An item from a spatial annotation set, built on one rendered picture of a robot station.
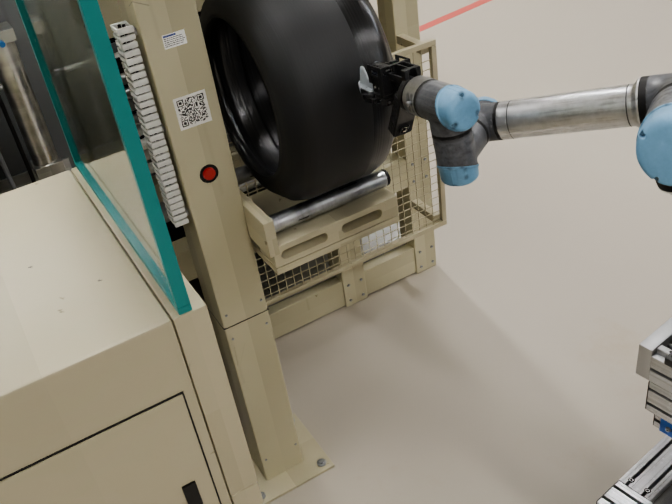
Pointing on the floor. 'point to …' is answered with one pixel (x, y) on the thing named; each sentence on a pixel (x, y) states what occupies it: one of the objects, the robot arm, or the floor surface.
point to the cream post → (218, 231)
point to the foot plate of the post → (313, 463)
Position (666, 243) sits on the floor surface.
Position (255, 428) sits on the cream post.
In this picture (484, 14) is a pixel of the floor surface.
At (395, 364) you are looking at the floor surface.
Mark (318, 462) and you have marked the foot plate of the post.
